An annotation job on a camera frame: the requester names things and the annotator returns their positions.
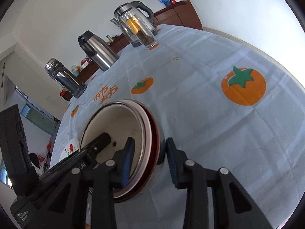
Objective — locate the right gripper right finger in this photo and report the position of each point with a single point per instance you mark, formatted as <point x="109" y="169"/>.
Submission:
<point x="233" y="207"/>

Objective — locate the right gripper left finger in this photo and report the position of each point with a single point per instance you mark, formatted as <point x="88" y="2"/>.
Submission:
<point x="124" y="166"/>

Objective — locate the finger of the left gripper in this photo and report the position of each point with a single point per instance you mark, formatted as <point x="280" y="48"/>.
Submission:
<point x="98" y="144"/>

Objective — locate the white plate red roses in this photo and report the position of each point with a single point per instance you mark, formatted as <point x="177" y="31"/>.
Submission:
<point x="71" y="147"/>

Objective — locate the white enamel bowl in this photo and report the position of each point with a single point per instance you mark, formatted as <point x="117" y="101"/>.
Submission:
<point x="120" y="121"/>

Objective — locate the red plastic bowl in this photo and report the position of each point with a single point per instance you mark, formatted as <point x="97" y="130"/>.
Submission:
<point x="153" y="147"/>

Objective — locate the black red ride-on toy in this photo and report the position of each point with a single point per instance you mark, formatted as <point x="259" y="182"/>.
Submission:
<point x="42" y="161"/>

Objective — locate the green door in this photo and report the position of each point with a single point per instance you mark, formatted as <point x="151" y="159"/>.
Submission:
<point x="39" y="119"/>

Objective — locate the black steel thermos flask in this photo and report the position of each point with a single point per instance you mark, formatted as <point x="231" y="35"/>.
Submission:
<point x="57" y="71"/>

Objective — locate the light blue persimmon tablecloth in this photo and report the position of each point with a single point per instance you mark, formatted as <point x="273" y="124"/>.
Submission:
<point x="222" y="103"/>

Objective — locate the glass tea bottle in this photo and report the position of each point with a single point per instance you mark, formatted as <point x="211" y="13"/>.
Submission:
<point x="137" y="27"/>

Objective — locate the stainless electric kettle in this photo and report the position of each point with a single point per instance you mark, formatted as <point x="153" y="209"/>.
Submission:
<point x="140" y="14"/>

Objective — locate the dark brown sideboard cabinet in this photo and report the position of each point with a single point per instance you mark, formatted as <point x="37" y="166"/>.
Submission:
<point x="180" y="14"/>

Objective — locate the stainless steel carafe black handle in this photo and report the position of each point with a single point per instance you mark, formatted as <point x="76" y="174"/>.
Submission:
<point x="97" y="50"/>

